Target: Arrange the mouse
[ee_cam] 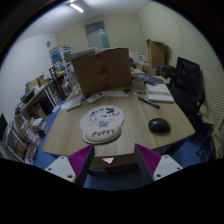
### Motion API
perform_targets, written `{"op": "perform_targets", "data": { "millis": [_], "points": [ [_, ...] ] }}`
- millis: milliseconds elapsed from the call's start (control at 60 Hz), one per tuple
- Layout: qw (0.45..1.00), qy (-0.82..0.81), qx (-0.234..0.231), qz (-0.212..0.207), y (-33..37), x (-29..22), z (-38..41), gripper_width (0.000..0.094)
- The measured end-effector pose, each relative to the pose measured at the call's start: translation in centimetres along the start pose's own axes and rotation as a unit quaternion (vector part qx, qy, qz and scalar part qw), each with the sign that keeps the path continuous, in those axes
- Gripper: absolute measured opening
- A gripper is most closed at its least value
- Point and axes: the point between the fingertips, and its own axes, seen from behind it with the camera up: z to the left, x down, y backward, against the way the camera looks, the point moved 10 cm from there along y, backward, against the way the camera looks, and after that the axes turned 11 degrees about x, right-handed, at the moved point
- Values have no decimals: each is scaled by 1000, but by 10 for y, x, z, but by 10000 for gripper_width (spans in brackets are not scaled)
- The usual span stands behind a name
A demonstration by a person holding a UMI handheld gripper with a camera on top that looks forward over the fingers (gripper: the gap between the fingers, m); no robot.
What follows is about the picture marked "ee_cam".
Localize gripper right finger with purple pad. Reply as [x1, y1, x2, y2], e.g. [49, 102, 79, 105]
[134, 144, 182, 183]

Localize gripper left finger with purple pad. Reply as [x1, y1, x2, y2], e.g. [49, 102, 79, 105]
[46, 145, 95, 186]

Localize black computer mouse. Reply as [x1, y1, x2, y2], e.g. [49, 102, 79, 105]
[148, 118, 171, 133]

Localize puppy print mouse pad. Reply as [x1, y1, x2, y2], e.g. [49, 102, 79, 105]
[80, 105, 125, 144]

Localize wooden bookshelf with books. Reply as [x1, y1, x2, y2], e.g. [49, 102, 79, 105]
[0, 72, 64, 165]

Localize white flat box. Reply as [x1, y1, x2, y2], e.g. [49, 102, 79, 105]
[61, 98, 81, 111]

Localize black marker pen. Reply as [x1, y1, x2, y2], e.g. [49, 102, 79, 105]
[138, 97, 160, 109]

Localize open white notebook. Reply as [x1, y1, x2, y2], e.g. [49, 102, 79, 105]
[146, 84, 174, 103]

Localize white remote control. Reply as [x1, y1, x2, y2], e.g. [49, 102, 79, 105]
[87, 92, 104, 104]

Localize black office chair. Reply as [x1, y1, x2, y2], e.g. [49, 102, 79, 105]
[168, 56, 207, 122]

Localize dark blue book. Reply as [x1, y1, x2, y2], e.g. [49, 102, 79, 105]
[132, 73, 163, 86]

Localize blue and white display box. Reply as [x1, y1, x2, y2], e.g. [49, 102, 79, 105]
[49, 46, 74, 73]

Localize large brown cardboard box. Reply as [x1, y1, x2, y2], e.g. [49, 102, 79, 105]
[72, 48, 132, 94]

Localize tall cardboard box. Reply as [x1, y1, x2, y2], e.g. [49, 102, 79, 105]
[146, 39, 165, 69]

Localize grey door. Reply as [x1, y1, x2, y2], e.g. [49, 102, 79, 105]
[85, 21, 110, 49]

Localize ceiling light strip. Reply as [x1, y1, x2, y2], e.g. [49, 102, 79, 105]
[70, 3, 84, 13]

